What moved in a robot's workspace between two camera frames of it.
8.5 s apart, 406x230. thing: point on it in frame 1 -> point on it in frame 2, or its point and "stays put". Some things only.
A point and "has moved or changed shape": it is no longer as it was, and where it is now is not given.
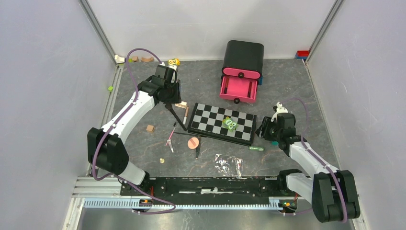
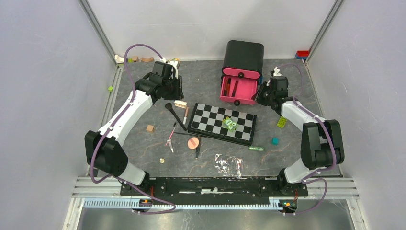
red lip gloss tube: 249,90 -> 234,89
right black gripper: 267,122 -> 257,97
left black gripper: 176,98 stays put
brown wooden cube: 150,128 stays put
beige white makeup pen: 186,115 stays put
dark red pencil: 225,89 has moved or changed shape
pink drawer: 239,89 stays put
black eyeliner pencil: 198,148 stays put
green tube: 256,148 stays put
